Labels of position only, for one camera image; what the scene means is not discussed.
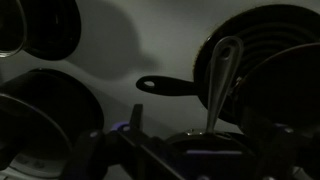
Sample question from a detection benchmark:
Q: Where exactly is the black pan with silver handle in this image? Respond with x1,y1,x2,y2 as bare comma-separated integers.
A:
164,35,259,180

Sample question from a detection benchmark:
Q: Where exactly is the dark pan with black handle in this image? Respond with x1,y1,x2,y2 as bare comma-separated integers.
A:
135,43,320,134

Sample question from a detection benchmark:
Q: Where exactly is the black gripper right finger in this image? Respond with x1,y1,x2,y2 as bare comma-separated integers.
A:
258,123,320,180

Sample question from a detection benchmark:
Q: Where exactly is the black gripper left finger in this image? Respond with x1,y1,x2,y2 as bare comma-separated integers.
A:
63,103,181,180

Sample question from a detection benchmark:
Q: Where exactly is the small black pot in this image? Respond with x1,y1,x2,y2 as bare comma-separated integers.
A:
0,0,83,62

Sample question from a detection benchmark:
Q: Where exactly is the large black pot with handles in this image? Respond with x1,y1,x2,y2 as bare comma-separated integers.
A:
0,68,105,172

